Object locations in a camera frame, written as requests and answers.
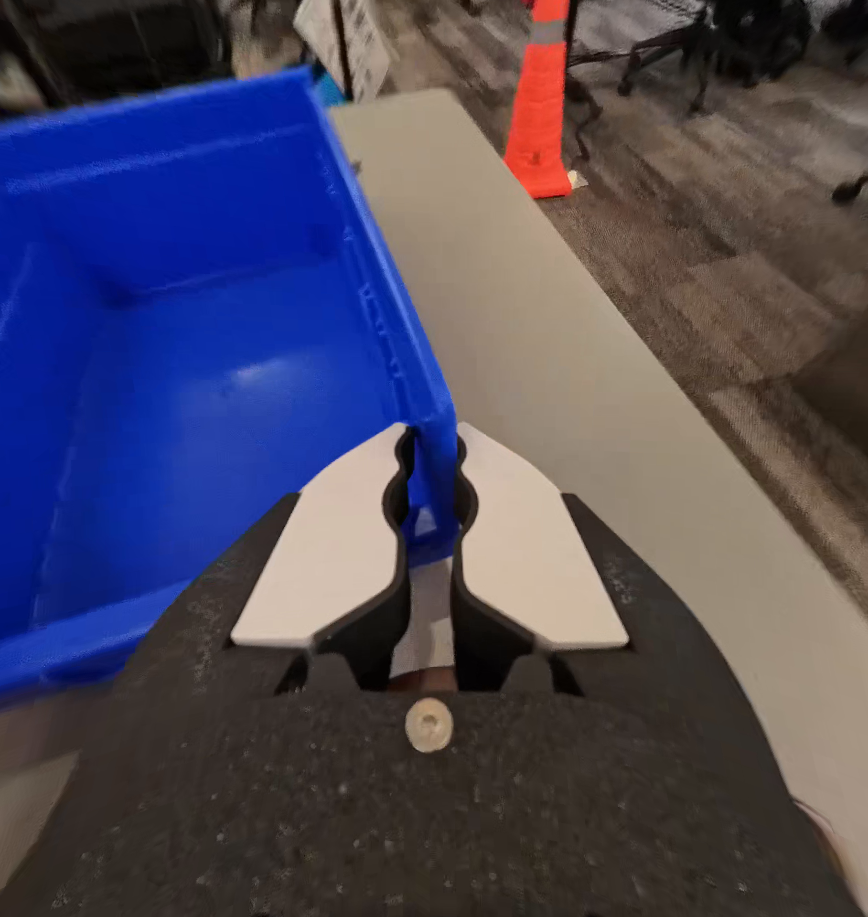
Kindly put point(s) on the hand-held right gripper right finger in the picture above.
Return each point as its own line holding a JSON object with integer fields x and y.
{"x": 534, "y": 566}

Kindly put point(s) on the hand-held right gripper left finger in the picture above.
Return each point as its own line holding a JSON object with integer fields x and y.
{"x": 319, "y": 566}

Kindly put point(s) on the blue plastic bin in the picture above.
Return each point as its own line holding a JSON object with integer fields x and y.
{"x": 190, "y": 394}

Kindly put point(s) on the orange traffic cone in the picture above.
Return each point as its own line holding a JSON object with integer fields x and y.
{"x": 541, "y": 107}

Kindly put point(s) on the teal bag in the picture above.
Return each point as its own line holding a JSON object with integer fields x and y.
{"x": 328, "y": 89}

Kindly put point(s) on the black chair base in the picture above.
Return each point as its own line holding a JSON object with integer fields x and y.
{"x": 860, "y": 185}

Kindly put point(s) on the black tripod pole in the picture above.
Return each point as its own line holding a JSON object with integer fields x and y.
{"x": 343, "y": 50}

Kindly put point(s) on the white printed sheet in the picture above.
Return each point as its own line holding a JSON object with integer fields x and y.
{"x": 369, "y": 43}

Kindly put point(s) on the black office chair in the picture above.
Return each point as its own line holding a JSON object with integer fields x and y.
{"x": 720, "y": 36}
{"x": 118, "y": 43}

